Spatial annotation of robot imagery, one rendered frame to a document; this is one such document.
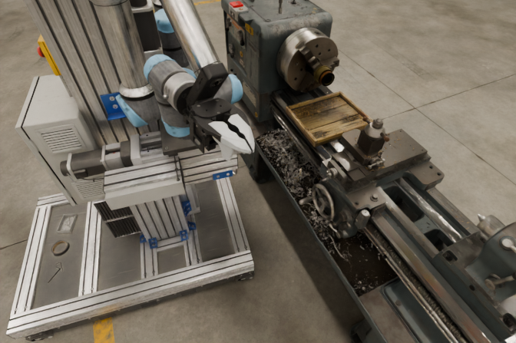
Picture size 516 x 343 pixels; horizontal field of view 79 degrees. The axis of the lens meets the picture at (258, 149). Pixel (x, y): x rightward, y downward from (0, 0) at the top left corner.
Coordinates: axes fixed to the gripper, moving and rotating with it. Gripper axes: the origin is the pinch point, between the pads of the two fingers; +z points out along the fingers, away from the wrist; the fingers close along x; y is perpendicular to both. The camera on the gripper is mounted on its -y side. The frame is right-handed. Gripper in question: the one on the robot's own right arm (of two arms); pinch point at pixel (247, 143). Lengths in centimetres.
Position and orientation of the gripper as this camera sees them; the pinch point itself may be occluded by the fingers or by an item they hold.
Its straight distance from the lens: 52.3
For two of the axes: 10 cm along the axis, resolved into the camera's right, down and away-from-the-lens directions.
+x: -7.8, 3.4, -5.2
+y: -1.1, 7.5, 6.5
